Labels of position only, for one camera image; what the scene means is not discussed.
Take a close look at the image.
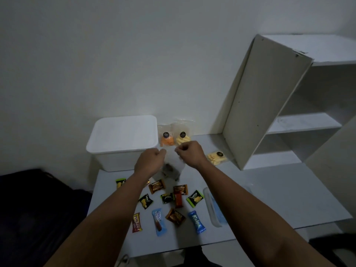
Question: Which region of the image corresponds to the white lidded storage box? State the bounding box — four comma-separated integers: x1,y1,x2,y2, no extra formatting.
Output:
86,115,159,173

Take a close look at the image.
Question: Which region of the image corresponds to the dark object on floor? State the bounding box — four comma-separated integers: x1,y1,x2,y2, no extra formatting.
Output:
309,236,356,267

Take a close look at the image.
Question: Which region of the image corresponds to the dark sofa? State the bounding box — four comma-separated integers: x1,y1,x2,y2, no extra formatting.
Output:
0,169,93,267

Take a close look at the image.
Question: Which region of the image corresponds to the person's left hand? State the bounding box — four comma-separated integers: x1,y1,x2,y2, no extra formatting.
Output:
135,148,167,178

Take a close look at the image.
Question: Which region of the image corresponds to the clear bag of orange snacks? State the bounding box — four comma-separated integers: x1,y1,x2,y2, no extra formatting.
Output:
157,125,176,148

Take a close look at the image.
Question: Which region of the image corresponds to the person's right hand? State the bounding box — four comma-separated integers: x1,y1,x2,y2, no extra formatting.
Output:
174,141,208,169

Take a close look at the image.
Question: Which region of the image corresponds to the clear plastic container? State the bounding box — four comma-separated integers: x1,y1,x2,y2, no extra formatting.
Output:
203,187,228,228

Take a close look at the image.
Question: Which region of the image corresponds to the person's left forearm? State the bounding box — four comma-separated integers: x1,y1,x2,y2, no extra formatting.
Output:
44,168,157,267

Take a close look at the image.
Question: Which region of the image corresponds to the clear bag of yellow snacks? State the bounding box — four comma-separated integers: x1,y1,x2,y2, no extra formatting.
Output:
172,119,195,145
206,151,228,167

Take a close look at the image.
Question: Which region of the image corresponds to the black and yellow snack packet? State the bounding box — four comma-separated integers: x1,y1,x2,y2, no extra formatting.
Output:
139,194,154,210

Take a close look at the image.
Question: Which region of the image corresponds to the person's right forearm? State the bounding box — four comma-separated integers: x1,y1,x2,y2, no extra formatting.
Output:
195,161,337,267

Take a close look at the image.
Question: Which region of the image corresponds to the white shelf unit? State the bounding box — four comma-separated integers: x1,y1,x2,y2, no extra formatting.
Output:
222,34,356,170

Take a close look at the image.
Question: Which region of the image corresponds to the clear plastic bag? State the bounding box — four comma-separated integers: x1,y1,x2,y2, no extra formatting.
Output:
158,147,187,183

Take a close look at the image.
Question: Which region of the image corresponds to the light blue candy packet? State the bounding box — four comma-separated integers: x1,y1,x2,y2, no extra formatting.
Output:
151,208,167,237

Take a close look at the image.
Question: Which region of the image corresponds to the red candy packet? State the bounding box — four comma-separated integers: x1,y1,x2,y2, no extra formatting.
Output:
132,213,142,233

